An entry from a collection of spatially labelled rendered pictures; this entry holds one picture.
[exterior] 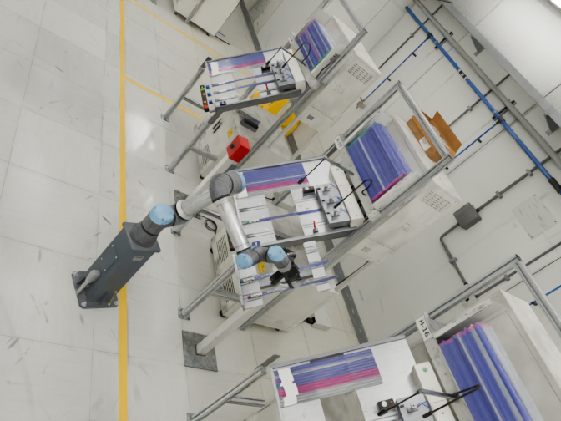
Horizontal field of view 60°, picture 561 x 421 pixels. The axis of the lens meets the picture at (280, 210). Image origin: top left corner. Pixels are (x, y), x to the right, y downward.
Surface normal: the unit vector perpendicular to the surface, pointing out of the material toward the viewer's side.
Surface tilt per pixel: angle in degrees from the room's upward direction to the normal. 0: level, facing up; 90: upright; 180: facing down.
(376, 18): 90
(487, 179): 90
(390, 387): 44
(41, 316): 0
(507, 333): 90
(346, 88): 90
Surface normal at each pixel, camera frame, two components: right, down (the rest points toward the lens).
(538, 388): -0.73, -0.32
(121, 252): -0.64, -0.11
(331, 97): 0.22, 0.72
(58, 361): 0.65, -0.61
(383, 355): -0.05, -0.66
